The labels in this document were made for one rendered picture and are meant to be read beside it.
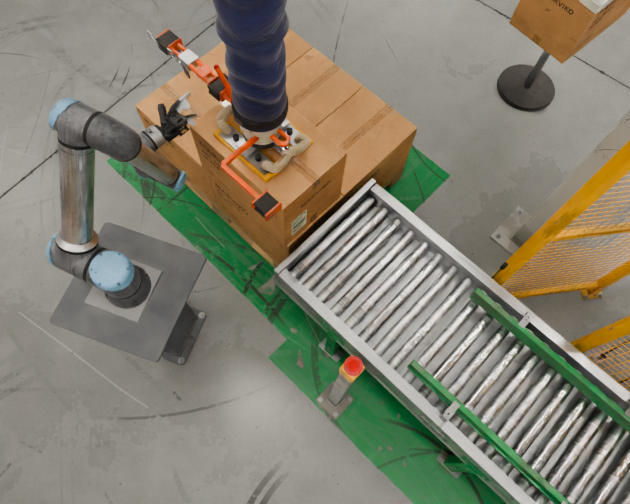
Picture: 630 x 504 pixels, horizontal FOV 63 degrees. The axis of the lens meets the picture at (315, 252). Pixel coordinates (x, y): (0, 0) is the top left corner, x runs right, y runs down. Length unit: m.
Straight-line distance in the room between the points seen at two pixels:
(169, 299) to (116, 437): 0.99
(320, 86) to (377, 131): 0.43
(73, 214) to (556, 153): 2.98
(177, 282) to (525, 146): 2.48
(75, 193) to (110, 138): 0.29
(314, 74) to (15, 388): 2.37
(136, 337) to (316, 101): 1.59
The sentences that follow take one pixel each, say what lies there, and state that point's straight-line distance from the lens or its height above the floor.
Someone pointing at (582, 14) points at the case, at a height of 0.93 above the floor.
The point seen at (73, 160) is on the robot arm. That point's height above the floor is 1.42.
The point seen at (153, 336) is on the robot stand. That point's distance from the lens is 2.27.
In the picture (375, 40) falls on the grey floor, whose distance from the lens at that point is 4.09.
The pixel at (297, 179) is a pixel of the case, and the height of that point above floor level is 0.94.
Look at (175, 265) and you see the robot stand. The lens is 2.34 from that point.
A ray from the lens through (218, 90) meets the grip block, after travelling 2.35.
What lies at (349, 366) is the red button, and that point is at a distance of 1.88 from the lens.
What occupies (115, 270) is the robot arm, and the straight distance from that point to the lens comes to 2.09.
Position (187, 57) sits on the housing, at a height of 1.09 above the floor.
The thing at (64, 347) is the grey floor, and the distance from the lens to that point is 3.22.
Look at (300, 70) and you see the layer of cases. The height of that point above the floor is 0.54.
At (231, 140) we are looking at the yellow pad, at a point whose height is 0.97.
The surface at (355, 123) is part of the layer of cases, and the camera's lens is 2.92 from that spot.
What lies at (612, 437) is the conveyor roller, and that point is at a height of 0.55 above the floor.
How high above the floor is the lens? 2.88
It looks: 68 degrees down
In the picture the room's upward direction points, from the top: 4 degrees clockwise
